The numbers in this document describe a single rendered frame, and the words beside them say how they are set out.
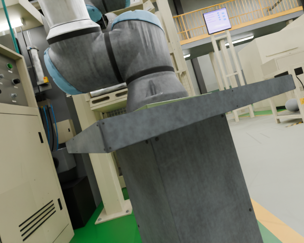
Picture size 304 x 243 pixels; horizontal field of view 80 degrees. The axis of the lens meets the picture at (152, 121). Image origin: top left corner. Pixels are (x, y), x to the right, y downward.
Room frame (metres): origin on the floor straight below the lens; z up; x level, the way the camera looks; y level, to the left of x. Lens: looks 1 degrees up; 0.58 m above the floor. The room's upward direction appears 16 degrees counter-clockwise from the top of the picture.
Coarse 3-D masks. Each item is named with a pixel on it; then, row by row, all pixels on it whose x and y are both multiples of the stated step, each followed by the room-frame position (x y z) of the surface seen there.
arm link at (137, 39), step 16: (128, 16) 0.48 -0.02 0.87; (144, 16) 0.49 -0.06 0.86; (112, 32) 0.50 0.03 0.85; (128, 32) 0.48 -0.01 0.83; (144, 32) 0.48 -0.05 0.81; (160, 32) 0.51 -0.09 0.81; (112, 48) 0.48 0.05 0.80; (128, 48) 0.48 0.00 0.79; (144, 48) 0.48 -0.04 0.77; (160, 48) 0.49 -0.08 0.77; (112, 64) 0.49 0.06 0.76; (128, 64) 0.49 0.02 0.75; (144, 64) 0.48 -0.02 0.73; (160, 64) 0.48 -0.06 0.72
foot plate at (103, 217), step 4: (128, 200) 1.55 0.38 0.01; (128, 204) 1.46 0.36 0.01; (104, 208) 1.52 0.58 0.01; (124, 208) 1.40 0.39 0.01; (128, 208) 1.38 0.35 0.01; (104, 212) 1.44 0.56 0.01; (120, 212) 1.36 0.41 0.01; (124, 212) 1.34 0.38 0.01; (128, 212) 1.32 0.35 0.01; (100, 216) 1.38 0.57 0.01; (104, 216) 1.36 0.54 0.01; (108, 216) 1.35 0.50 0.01; (112, 216) 1.32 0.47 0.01; (116, 216) 1.31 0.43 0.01; (120, 216) 1.30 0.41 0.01; (100, 220) 1.32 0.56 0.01; (104, 220) 1.30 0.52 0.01; (108, 220) 1.30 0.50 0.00
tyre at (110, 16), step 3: (108, 15) 1.23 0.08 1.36; (111, 15) 1.23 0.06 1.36; (114, 15) 1.24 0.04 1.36; (117, 15) 1.29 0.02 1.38; (108, 18) 1.21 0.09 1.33; (111, 18) 1.21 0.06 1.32; (114, 18) 1.21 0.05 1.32; (108, 24) 1.18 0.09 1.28; (111, 24) 1.18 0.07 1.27; (108, 27) 1.18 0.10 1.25; (102, 30) 1.17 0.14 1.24; (105, 30) 1.17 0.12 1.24; (108, 30) 1.17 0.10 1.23; (108, 93) 1.42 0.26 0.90
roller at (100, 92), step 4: (120, 84) 1.30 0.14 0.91; (124, 84) 1.29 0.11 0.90; (104, 88) 1.30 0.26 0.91; (108, 88) 1.29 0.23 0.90; (112, 88) 1.30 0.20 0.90; (116, 88) 1.30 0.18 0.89; (120, 88) 1.30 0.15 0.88; (92, 92) 1.30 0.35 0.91; (96, 92) 1.29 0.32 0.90; (100, 92) 1.30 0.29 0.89; (104, 92) 1.30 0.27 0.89; (108, 92) 1.31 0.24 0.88; (92, 96) 1.30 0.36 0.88
